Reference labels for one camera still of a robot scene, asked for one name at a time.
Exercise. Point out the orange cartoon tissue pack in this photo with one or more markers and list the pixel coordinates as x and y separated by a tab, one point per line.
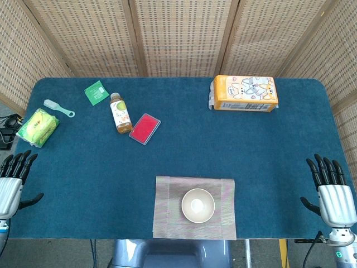
245	92

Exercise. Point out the blue felt table cover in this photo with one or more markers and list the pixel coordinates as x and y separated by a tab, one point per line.
251	156

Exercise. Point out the red pad clear case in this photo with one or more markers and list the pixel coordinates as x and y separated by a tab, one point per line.
144	129

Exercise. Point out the black devices on floor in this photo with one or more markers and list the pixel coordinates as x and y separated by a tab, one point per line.
8	125

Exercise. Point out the woven bamboo folding screen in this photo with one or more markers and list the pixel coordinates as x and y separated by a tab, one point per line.
181	36

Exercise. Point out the amber juice bottle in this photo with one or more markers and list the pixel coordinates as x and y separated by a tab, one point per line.
121	114

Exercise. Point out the grey-blue robot torso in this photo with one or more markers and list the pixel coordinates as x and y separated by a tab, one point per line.
170	255

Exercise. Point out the green yellow tissue pack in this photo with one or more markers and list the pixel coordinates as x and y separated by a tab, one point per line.
37	128

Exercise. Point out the white bowl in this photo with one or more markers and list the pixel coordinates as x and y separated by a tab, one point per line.
198	205

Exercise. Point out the beige woven placemat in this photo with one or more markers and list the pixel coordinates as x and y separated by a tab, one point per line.
167	201

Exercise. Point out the green square sachet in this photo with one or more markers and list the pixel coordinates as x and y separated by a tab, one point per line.
96	93

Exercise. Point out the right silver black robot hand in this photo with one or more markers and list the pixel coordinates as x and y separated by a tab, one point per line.
336	203

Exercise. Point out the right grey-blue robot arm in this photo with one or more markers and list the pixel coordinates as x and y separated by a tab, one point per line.
344	254

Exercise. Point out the mint green brush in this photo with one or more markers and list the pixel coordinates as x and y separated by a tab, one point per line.
57	108

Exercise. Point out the white metal table leg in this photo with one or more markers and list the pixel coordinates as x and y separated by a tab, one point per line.
248	254

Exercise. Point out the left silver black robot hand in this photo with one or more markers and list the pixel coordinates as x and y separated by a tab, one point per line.
9	195

